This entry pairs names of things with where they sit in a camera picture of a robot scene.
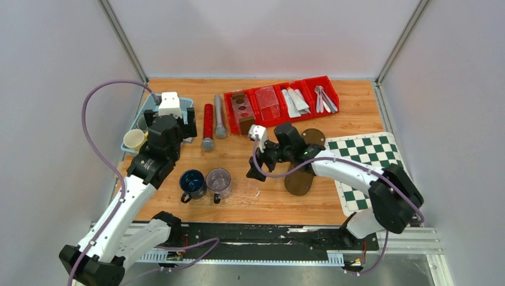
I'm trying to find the grey green mug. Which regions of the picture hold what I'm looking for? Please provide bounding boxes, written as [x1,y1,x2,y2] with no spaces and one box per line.
[136,115,148,132]

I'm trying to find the cream yellow mug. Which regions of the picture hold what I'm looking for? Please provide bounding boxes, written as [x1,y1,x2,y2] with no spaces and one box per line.
[123,129,148,153]

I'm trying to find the silver microphone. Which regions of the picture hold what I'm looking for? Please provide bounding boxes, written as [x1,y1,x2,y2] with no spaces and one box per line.
[214,94,227,139]

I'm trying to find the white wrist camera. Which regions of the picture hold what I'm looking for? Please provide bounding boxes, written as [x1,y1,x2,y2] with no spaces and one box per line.
[158,92,182,118]
[248,125,267,142]

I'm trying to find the light blue toothbrush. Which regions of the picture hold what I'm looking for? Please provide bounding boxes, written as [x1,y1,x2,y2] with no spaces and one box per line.
[314,86,321,113]

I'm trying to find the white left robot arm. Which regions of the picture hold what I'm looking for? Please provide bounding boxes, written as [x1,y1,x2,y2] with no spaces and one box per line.
[59,108,197,285]

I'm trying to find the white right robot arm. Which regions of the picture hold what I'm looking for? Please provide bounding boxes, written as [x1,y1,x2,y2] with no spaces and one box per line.
[246,123,424,249]

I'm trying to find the white toothbrush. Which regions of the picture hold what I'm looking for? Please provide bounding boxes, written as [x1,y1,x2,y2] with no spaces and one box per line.
[321,95,331,113]

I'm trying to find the aluminium corner frame post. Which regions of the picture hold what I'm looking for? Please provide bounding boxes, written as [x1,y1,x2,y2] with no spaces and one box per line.
[375,0,431,85]

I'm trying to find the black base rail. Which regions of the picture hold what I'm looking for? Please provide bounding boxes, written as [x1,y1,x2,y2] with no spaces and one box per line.
[164,223,379,261]

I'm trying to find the brown oval wooden tray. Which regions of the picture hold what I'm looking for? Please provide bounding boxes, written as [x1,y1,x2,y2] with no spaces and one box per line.
[284,128,326,195]

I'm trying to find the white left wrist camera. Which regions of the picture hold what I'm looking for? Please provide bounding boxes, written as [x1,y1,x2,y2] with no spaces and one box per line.
[158,92,182,118]

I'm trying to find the white toothpaste tube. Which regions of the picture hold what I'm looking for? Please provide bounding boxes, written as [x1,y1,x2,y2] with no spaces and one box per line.
[281,88,301,118]
[287,88,310,114]

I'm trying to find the left aluminium frame post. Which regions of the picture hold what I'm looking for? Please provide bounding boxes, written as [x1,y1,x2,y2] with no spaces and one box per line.
[97,0,149,83]

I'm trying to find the green white chessboard mat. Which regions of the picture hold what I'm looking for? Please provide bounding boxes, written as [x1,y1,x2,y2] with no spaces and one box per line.
[325,132,405,217]

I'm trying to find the dark blue mug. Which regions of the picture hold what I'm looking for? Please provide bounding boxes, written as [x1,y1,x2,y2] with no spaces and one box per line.
[179,169,207,203]

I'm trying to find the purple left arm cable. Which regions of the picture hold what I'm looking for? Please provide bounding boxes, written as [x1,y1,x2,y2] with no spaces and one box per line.
[66,80,220,286]

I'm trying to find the red bin with toothpaste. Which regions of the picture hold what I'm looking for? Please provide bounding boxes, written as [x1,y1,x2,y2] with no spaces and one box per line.
[274,80,316,122]

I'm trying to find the grey toothpaste tube right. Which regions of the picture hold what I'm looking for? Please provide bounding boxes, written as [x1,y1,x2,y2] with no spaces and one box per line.
[295,89,310,114]

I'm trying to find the clear textured plastic sheet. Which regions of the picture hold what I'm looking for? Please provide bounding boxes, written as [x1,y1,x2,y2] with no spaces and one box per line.
[254,86,280,121]

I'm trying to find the white toothpaste tube left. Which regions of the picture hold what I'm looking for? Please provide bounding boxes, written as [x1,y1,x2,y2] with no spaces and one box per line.
[281,88,301,118]

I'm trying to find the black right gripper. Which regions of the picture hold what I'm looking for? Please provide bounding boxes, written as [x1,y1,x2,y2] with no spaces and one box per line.
[246,136,292,182]

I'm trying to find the red glitter microphone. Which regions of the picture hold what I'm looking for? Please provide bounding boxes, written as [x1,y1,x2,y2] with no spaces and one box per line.
[201,104,214,151]

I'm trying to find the white toothpaste tube middle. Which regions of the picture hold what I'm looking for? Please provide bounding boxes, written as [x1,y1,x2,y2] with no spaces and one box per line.
[287,88,310,114]

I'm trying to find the purple grey mug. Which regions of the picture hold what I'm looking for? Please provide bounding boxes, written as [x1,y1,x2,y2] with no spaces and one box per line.
[205,168,233,204]

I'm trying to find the white toy brick block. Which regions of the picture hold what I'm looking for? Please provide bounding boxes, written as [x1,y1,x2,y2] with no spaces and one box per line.
[183,137,195,144]

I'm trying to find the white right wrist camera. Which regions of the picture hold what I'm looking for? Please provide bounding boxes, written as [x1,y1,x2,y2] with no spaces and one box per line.
[248,125,267,142]

